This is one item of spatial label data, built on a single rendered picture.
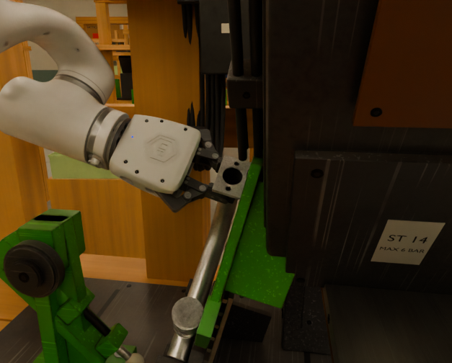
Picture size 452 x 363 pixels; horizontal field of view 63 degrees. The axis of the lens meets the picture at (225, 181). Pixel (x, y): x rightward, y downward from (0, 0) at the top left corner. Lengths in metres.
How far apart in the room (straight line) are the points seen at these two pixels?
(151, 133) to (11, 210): 0.58
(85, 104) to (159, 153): 0.12
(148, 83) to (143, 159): 0.31
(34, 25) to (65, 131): 0.13
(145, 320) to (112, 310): 0.08
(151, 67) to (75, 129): 0.30
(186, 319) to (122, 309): 0.36
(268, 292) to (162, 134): 0.24
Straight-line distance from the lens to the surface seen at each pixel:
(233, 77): 0.33
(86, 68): 0.56
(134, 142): 0.50
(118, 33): 10.24
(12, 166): 0.97
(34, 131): 0.54
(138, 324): 0.76
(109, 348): 0.59
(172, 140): 0.50
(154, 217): 0.84
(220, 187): 0.48
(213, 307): 0.44
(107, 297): 0.84
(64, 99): 0.54
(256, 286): 0.43
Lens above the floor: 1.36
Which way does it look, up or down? 18 degrees down
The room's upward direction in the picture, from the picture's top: straight up
